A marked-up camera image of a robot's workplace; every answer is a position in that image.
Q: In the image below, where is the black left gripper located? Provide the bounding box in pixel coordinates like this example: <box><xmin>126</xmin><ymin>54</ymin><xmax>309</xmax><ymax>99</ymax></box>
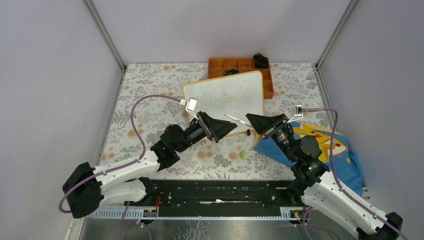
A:
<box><xmin>176</xmin><ymin>112</ymin><xmax>237</xmax><ymax>155</ymax></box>

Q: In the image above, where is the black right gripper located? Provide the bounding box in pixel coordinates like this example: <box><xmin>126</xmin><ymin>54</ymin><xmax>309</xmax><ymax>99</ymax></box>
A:
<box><xmin>245</xmin><ymin>113</ymin><xmax>298</xmax><ymax>162</ymax></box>

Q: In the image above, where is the yellow framed whiteboard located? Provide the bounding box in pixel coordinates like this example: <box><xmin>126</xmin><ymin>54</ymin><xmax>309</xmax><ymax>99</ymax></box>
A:
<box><xmin>182</xmin><ymin>70</ymin><xmax>265</xmax><ymax>122</ymax></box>

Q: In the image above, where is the white green whiteboard marker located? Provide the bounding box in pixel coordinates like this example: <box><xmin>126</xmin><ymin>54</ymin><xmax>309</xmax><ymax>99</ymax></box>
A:
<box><xmin>224</xmin><ymin>114</ymin><xmax>254</xmax><ymax>129</ymax></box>

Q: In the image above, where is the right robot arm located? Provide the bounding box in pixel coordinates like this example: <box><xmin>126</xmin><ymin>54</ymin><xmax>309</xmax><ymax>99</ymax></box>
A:
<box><xmin>246</xmin><ymin>113</ymin><xmax>403</xmax><ymax>240</ymax></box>

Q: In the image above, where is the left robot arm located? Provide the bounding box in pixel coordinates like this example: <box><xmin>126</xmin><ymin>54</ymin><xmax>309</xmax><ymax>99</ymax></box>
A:
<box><xmin>58</xmin><ymin>111</ymin><xmax>237</xmax><ymax>219</ymax></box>

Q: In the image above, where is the dark rolled sock middle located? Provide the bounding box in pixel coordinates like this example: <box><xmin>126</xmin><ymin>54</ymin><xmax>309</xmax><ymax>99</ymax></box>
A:
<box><xmin>223</xmin><ymin>68</ymin><xmax>239</xmax><ymax>76</ymax></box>

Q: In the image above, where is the dark rolled sock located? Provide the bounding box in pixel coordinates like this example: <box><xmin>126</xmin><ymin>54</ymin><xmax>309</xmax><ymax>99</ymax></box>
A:
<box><xmin>223</xmin><ymin>68</ymin><xmax>239</xmax><ymax>76</ymax></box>
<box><xmin>253</xmin><ymin>53</ymin><xmax>269</xmax><ymax>69</ymax></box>

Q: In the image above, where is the orange wooden compartment tray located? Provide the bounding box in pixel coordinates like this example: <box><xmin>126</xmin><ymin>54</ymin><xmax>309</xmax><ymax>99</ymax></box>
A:
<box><xmin>207</xmin><ymin>57</ymin><xmax>275</xmax><ymax>99</ymax></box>

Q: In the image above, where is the dark rolled sock upper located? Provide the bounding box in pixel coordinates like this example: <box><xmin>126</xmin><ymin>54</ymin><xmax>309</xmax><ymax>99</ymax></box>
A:
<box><xmin>253</xmin><ymin>53</ymin><xmax>269</xmax><ymax>69</ymax></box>

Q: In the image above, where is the blue pikachu cloth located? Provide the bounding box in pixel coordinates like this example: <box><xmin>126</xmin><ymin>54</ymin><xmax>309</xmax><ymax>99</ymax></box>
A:
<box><xmin>254</xmin><ymin>121</ymin><xmax>363</xmax><ymax>196</ymax></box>

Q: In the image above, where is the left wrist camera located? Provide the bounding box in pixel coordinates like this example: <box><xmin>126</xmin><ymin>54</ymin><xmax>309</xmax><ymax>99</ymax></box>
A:
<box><xmin>179</xmin><ymin>97</ymin><xmax>198</xmax><ymax>120</ymax></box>

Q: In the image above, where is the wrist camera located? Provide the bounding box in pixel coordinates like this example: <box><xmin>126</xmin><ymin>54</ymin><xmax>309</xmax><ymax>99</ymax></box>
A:
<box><xmin>287</xmin><ymin>104</ymin><xmax>304</xmax><ymax>123</ymax></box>
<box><xmin>179</xmin><ymin>97</ymin><xmax>198</xmax><ymax>120</ymax></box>

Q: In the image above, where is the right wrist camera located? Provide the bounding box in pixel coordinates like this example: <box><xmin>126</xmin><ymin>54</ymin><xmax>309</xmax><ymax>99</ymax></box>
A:
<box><xmin>287</xmin><ymin>104</ymin><xmax>304</xmax><ymax>123</ymax></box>

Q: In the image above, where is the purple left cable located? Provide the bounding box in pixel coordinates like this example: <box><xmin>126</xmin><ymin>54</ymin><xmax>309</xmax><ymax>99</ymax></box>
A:
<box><xmin>58</xmin><ymin>94</ymin><xmax>182</xmax><ymax>214</ymax></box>

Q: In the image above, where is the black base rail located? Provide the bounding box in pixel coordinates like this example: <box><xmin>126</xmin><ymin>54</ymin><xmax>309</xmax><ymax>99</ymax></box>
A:
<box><xmin>99</xmin><ymin>178</ymin><xmax>321</xmax><ymax>220</ymax></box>

